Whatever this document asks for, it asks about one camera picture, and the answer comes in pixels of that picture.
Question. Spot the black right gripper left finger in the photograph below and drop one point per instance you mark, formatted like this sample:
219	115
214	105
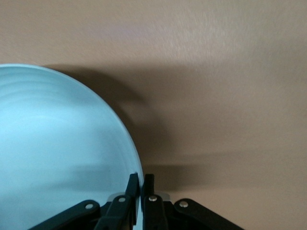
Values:
132	187

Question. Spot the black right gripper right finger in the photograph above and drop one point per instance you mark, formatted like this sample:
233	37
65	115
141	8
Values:
149	191

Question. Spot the blue shallow bowl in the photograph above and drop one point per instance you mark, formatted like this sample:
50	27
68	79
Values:
60	143

